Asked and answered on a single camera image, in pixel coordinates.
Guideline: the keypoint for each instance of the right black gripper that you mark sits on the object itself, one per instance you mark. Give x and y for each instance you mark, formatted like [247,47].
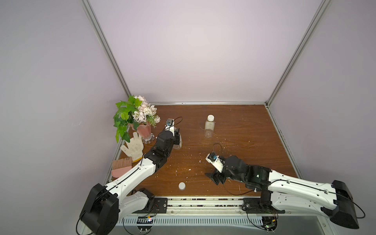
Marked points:
[219,173]

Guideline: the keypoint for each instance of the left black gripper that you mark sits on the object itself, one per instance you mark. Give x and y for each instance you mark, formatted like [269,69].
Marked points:
[175,138]

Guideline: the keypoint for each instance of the labelled clear plastic bottle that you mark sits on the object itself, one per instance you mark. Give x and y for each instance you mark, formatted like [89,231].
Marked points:
[177,142]

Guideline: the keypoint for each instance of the white bottle cap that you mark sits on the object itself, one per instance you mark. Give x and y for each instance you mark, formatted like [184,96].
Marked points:
[210,118]
[182,186]

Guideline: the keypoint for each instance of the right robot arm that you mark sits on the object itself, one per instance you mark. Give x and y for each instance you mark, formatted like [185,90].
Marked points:
[283,193]

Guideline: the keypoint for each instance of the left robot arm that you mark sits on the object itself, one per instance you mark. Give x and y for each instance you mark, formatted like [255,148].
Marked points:
[106,204]

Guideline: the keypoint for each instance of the pink glass vase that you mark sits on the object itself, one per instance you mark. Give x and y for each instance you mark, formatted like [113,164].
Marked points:
[144,130]

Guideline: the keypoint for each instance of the white knitted work glove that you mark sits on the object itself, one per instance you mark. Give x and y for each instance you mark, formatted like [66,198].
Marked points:
[134,148]

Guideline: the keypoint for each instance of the artificial flower bouquet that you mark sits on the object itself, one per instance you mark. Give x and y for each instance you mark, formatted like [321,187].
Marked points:
[130,114]

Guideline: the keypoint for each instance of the pink brush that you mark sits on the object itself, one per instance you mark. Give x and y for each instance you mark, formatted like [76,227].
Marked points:
[121,166]

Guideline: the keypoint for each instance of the right electronics board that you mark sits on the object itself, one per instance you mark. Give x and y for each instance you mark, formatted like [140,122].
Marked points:
[269,224]

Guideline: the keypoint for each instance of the electronics board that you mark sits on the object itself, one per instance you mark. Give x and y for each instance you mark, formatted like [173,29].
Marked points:
[144,224]
[269,224]

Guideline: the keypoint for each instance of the left electronics board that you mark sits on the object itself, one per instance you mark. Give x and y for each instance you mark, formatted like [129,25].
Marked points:
[144,224]

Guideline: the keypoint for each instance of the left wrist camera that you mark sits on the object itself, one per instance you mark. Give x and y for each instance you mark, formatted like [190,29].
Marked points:
[169,125]

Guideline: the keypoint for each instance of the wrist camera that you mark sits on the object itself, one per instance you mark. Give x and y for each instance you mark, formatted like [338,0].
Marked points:
[169,125]
[215,160]

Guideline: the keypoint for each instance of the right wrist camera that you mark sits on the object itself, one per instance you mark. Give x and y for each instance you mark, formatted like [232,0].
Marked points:
[215,160]

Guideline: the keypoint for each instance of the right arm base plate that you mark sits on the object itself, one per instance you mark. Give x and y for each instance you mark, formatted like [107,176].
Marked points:
[257,205]

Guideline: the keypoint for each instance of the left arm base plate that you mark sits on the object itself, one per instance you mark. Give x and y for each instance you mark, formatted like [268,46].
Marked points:
[155,206]

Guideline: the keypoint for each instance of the aluminium front rail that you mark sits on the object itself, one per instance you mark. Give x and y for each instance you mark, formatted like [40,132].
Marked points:
[216,205]

